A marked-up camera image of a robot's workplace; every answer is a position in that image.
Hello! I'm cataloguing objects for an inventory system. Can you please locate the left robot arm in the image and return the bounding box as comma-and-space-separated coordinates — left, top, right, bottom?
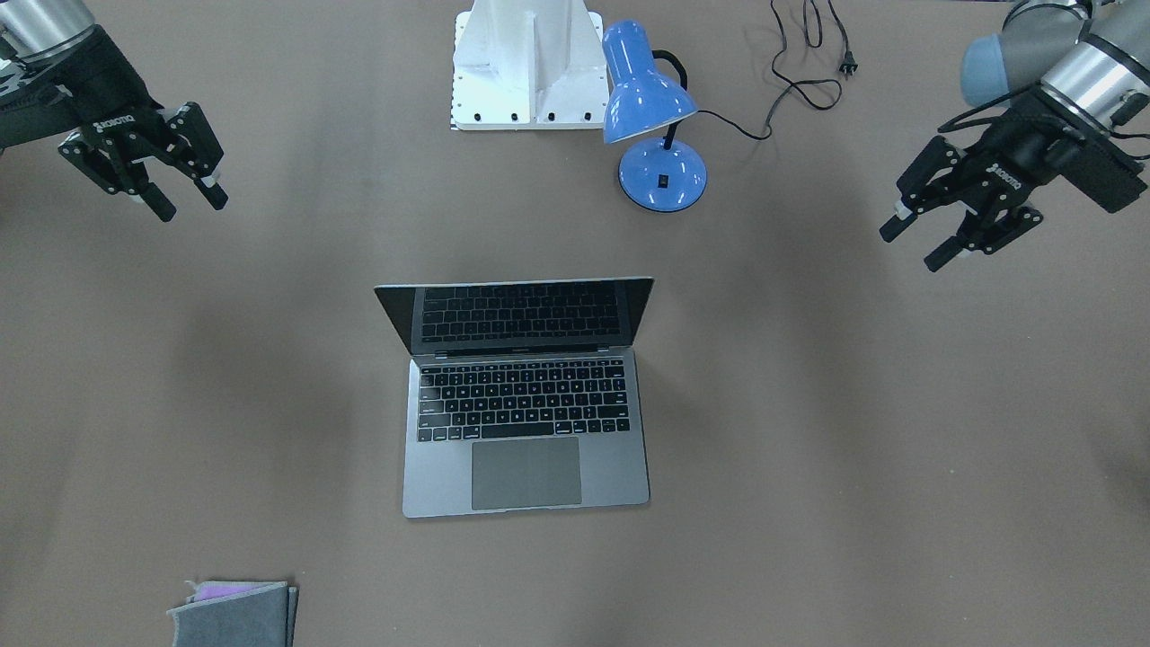
880, 1, 1149, 271

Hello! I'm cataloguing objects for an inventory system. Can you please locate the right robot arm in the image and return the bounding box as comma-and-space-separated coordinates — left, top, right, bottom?
1, 1, 227, 222

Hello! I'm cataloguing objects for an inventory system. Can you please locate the grey laptop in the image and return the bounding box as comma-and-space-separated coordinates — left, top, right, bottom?
374, 276, 654, 519

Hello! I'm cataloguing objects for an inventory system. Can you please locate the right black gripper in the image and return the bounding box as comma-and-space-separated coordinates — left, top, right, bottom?
3, 25, 229, 224

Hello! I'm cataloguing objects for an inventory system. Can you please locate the blue desk lamp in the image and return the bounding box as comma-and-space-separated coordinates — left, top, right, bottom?
601, 20, 708, 213

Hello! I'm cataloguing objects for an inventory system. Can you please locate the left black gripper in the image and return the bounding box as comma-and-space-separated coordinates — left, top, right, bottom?
879, 85, 1147, 274

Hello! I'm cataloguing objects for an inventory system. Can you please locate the folded grey cloth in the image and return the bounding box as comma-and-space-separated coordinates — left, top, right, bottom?
168, 581, 299, 646

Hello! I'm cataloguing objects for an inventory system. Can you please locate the black lamp power cable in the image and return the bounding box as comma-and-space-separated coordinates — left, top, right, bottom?
697, 0, 860, 143

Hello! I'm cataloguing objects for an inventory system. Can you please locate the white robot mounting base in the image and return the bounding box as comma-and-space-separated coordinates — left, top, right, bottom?
449, 1, 610, 131

